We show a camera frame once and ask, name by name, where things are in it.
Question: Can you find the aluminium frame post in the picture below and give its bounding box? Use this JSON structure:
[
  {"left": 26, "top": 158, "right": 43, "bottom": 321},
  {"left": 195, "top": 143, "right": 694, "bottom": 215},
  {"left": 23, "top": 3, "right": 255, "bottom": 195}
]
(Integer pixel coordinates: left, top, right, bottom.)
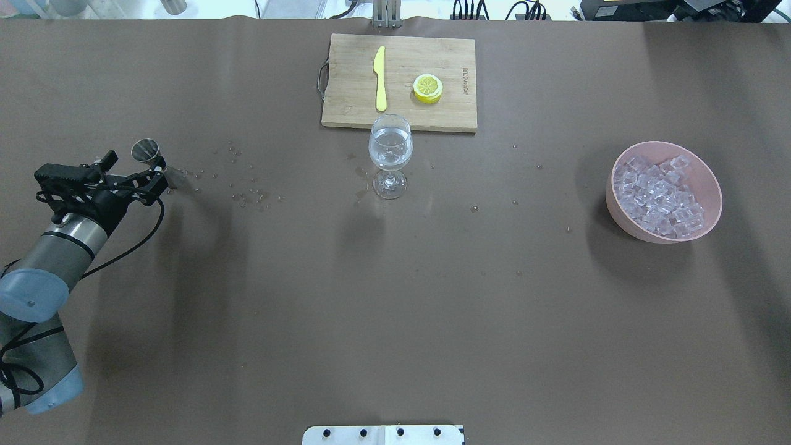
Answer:
[{"left": 372, "top": 0, "right": 403, "bottom": 28}]

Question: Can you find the wooden cutting board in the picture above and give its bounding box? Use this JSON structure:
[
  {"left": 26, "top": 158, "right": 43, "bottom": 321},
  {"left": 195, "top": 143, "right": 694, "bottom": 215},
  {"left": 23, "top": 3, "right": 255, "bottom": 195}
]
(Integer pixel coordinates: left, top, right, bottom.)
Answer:
[{"left": 321, "top": 33, "right": 478, "bottom": 134}]

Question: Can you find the clear wine glass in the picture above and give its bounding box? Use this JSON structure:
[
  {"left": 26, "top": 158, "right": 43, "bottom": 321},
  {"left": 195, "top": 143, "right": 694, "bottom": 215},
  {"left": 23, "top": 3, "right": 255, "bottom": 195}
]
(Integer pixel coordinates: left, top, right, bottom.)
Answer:
[{"left": 368, "top": 114, "right": 413, "bottom": 200}]

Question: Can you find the steel cocktail jigger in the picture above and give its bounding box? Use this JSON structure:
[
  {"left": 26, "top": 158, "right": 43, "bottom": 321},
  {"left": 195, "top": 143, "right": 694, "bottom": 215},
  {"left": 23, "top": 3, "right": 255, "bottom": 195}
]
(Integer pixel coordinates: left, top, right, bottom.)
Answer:
[{"left": 131, "top": 138, "right": 188, "bottom": 189}]

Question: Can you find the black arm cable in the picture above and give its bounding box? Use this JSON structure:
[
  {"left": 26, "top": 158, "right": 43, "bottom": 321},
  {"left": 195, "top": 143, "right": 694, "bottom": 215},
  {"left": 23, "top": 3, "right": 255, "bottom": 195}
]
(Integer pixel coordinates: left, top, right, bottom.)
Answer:
[{"left": 0, "top": 192, "right": 166, "bottom": 396}]

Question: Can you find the yellow plastic knife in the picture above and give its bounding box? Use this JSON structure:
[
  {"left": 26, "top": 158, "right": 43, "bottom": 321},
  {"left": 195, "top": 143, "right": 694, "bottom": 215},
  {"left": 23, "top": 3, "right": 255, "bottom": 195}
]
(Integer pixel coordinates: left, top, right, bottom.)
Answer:
[{"left": 373, "top": 46, "right": 387, "bottom": 112}]

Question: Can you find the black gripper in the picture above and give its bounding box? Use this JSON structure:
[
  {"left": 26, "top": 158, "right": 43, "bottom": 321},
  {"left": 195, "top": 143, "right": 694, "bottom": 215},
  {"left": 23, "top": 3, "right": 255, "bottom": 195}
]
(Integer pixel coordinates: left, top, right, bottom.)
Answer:
[{"left": 34, "top": 150, "right": 169, "bottom": 235}]

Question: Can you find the yellow lemon slice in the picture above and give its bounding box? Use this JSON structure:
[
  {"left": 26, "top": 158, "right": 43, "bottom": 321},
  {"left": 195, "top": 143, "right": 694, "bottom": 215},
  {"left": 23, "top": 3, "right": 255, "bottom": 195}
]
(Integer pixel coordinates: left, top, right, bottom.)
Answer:
[{"left": 412, "top": 74, "right": 444, "bottom": 104}]

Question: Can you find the white mounting plate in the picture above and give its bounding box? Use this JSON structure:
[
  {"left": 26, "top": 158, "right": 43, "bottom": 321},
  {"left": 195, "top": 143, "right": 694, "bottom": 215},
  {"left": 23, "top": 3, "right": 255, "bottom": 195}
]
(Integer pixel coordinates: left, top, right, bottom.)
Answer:
[{"left": 302, "top": 424, "right": 466, "bottom": 444}]

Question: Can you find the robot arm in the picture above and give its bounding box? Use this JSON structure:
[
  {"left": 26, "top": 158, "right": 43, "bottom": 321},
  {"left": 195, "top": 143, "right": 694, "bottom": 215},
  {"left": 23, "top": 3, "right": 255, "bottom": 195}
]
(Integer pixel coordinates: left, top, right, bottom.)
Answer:
[{"left": 1, "top": 150, "right": 169, "bottom": 415}]

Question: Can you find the pink bowl of ice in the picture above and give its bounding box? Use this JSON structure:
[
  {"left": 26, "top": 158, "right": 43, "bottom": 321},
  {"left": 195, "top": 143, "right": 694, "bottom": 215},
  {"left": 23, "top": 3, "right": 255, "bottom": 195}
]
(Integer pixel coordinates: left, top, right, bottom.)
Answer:
[{"left": 606, "top": 141, "right": 723, "bottom": 244}]

